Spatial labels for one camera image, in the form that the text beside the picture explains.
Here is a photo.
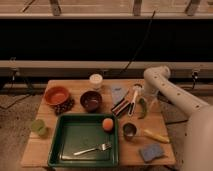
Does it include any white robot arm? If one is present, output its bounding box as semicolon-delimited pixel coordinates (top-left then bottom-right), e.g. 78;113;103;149
143;66;213;171

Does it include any small metal cup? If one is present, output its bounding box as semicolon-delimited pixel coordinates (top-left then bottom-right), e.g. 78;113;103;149
123;123;137;140

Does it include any green plastic cup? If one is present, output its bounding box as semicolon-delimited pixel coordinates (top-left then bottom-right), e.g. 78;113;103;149
30;119;47;136

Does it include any black red striped block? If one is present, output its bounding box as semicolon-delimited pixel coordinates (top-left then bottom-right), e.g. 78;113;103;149
111;100;130;117

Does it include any yellow banana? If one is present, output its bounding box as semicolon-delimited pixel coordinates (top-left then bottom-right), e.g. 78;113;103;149
144;129;170;143

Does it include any blue sponge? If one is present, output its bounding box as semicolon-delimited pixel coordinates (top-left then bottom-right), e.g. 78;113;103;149
139;143;164;162

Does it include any orange ball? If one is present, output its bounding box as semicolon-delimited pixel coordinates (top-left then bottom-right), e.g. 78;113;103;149
102;118;114;131

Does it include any white jar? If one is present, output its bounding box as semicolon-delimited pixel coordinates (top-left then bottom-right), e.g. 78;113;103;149
89;74;103;90

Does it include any dark maroon bowl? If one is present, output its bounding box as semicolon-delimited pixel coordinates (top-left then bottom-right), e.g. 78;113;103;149
80;91;102;113

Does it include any silver fork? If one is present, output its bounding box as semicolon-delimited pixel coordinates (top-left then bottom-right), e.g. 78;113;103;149
73;143;112;156

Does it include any green plastic tray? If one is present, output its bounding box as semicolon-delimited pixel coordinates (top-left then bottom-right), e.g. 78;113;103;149
47;114;119;168

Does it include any bunch of dark grapes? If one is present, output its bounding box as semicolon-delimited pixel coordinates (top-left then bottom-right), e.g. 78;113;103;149
53;98;75;115

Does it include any orange bowl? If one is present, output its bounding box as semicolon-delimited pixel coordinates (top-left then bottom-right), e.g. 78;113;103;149
44;86;69;106

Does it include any black cable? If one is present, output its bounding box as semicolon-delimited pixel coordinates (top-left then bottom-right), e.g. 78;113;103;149
117;9;157;78

